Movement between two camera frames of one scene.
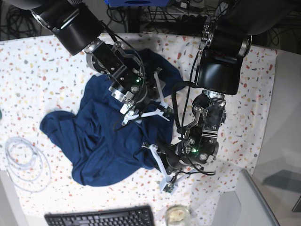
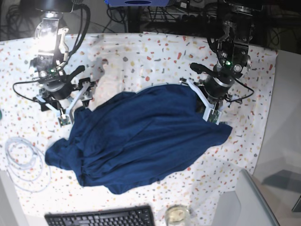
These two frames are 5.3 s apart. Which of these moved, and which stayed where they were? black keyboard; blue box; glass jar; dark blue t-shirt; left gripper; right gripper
Moved: dark blue t-shirt; right gripper; left gripper
Stayed: black keyboard; glass jar; blue box
